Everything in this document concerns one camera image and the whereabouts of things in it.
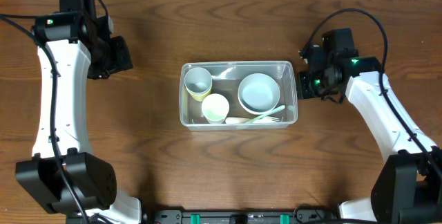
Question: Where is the mint green plastic spoon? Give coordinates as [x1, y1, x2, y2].
[246, 105, 285, 124]

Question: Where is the grey plastic bowl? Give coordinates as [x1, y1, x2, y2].
[238, 73, 280, 106]

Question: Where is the yellow plastic bowl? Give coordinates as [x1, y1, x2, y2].
[240, 101, 276, 115]

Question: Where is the grey plastic cup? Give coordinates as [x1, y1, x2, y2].
[184, 67, 212, 95]

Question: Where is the yellow plastic cup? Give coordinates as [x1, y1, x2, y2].
[187, 88, 211, 102]

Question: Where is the pink plastic fork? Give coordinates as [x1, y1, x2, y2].
[224, 116, 280, 124]

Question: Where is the clear plastic container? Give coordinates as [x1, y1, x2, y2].
[179, 61, 298, 131]

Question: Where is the cream white plastic cup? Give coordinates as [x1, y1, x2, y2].
[201, 93, 230, 124]

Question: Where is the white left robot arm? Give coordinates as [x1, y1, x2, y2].
[15, 0, 144, 223]

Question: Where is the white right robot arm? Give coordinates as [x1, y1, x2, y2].
[298, 28, 441, 223]

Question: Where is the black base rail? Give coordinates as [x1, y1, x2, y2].
[141, 207, 338, 224]

